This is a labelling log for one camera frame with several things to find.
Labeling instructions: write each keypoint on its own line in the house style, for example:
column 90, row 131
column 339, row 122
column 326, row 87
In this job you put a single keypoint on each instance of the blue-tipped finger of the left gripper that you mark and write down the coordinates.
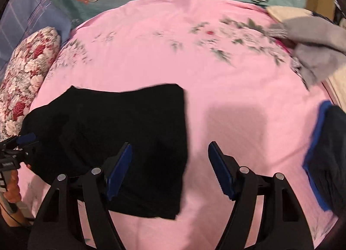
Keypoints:
column 18, row 141

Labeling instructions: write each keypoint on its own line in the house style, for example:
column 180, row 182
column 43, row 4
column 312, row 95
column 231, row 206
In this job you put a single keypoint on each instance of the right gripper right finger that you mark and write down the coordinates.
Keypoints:
column 283, row 224

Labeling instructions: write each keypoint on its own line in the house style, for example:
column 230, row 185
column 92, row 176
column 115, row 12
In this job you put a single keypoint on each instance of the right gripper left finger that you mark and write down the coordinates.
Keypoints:
column 57, row 224

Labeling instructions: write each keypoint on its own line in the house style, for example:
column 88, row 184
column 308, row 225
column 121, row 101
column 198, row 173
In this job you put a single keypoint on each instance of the black pants with smiley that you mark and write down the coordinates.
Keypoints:
column 80, row 129

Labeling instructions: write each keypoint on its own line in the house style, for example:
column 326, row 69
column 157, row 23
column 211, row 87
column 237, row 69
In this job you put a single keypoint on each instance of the person's left hand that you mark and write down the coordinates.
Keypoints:
column 13, row 191

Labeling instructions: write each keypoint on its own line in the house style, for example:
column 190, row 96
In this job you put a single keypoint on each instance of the folded navy blue garment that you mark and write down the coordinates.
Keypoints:
column 324, row 162

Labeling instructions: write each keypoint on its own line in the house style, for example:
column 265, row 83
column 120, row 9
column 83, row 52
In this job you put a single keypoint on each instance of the red floral pillow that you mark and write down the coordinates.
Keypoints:
column 24, row 75

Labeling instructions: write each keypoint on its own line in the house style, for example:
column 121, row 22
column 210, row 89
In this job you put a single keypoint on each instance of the blue plaid pillow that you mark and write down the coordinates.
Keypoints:
column 21, row 18

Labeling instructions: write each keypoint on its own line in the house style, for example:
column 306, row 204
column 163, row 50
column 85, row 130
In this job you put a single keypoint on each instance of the pink floral bed sheet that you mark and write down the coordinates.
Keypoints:
column 240, row 92

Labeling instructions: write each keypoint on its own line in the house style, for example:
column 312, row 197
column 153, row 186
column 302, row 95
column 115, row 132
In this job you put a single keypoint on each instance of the grey garment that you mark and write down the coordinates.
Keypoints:
column 319, row 46

